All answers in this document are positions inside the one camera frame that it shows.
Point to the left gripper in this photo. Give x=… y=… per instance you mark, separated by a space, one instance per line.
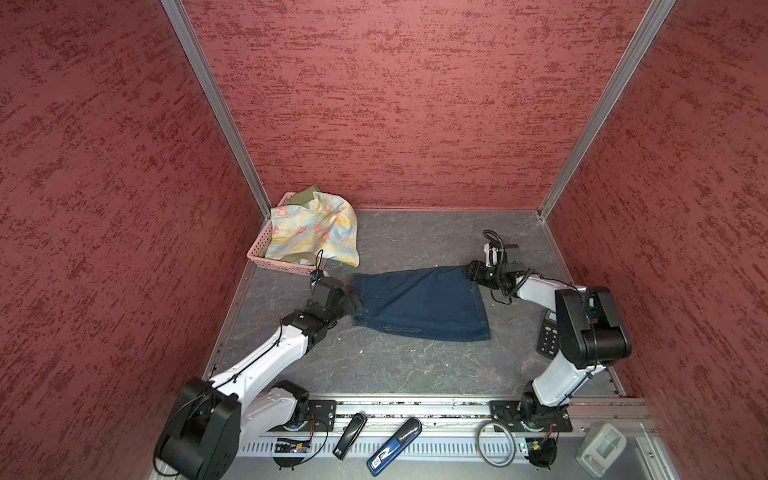
x=349 y=306

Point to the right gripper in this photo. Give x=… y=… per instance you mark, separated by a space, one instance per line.
x=475 y=273

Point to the blue denim skirt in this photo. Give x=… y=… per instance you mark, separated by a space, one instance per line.
x=439 y=304

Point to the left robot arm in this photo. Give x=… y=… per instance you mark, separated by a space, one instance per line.
x=210 y=418

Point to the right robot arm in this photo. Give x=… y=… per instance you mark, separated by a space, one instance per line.
x=591 y=336

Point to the pastel floral skirt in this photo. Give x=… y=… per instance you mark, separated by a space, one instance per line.
x=324 y=223

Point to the black calculator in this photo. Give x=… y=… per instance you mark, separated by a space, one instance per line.
x=548 y=343

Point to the pink plastic basket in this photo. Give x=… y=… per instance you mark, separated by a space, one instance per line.
x=258 y=250

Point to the olive green garment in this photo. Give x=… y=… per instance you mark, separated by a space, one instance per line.
x=304 y=197

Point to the blue black handheld device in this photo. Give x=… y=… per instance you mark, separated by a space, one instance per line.
x=394 y=446

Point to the left circuit board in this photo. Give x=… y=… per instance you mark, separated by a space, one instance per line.
x=289 y=453

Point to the circuit board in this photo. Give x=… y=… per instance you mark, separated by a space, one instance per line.
x=289 y=453
x=542 y=453

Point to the right circuit board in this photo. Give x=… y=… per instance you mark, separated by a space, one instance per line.
x=542 y=453

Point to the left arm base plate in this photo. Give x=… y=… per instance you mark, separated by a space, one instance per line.
x=321 y=410

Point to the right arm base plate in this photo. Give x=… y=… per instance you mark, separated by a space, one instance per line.
x=507 y=415

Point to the aluminium front rail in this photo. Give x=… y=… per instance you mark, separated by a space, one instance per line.
x=462 y=428

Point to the left aluminium corner post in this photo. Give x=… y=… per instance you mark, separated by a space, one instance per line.
x=193 y=50

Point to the aluminium corner post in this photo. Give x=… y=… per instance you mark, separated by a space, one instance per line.
x=646 y=31
x=193 y=50

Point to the right aluminium corner post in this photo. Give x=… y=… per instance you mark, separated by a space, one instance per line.
x=646 y=31

